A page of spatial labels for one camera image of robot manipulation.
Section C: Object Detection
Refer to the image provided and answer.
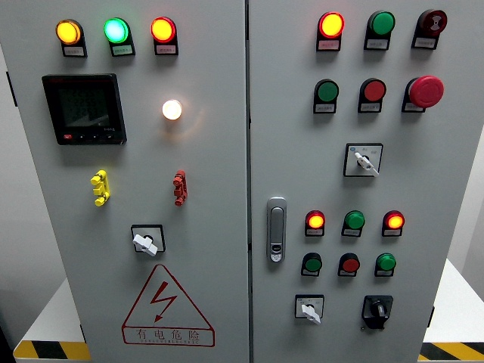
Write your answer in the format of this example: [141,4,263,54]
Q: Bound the black knob turn switch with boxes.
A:
[361,294,394,330]

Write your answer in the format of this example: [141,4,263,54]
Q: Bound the pale grey cabinet door with display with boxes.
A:
[0,0,250,363]

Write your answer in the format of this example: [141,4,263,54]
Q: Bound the silver door lock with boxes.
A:
[266,197,287,264]

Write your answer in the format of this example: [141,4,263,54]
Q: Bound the small red indicator lamp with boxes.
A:
[383,209,406,230]
[306,209,326,230]

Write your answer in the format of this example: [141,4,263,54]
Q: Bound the white glowing lamp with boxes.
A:
[161,99,184,122]

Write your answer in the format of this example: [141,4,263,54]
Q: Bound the small flat green push button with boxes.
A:
[302,252,323,273]

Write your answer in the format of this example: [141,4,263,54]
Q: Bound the label plate under green button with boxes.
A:
[312,100,338,115]

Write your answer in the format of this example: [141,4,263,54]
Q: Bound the small green domed lamp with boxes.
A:
[375,253,397,272]
[343,209,366,231]

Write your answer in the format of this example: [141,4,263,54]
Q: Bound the large flat green push button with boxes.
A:
[315,79,340,104]

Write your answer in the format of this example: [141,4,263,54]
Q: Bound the small flat red push button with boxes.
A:
[339,253,361,274]

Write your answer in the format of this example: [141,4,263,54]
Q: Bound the label plate under red lamp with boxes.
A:
[154,39,179,57]

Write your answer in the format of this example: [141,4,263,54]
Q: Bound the large flat red push button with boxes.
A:
[360,78,387,103]

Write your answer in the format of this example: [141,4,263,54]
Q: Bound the label plate under red-rimmed lamp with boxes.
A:
[315,36,342,52]

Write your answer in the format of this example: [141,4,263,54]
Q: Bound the red warning triangle sign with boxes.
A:
[121,263,216,348]

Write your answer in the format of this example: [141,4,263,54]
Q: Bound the large red indicator lamp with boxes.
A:
[150,17,177,44]

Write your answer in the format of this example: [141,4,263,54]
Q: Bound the black digital display meter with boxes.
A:
[42,73,128,146]

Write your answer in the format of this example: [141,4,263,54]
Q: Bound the pale grey cabinet door with lock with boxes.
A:
[248,0,484,363]

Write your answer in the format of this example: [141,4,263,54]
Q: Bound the label plate under lit green lamp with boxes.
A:
[109,39,136,58]

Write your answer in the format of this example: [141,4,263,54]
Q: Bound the large red-rimmed yellow lamp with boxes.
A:
[318,11,346,39]

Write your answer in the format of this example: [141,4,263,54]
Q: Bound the label plate under green domed lamp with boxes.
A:
[363,35,389,51]

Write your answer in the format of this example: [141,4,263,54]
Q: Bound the large lit green indicator lamp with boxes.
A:
[104,17,131,45]

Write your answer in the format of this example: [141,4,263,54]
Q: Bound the large red stop button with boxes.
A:
[408,75,445,109]

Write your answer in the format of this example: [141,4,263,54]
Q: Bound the large green domed lamp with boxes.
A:
[367,10,396,37]

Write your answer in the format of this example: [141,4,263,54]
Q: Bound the label plate under yellow lamp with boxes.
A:
[61,41,88,58]

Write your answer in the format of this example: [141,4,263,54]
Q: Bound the label plate under buzzer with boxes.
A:
[411,35,437,50]

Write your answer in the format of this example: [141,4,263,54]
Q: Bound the large yellow indicator lamp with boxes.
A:
[55,19,83,46]

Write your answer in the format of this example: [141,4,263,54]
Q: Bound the dark red buzzer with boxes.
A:
[417,8,448,38]

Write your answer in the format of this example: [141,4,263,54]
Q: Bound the black yellow striped tape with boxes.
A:
[418,342,484,362]
[13,341,92,362]

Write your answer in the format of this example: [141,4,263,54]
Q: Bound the small red handle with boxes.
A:
[172,169,189,207]

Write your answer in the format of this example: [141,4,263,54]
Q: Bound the turn switch with broad white handle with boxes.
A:
[130,224,166,258]

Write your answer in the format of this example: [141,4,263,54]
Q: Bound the large turn switch slim white handle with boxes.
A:
[343,142,384,178]

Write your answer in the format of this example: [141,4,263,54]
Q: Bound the small yellow handle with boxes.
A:
[90,169,111,207]

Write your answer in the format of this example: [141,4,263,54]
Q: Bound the small turn switch white handle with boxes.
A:
[294,294,325,326]

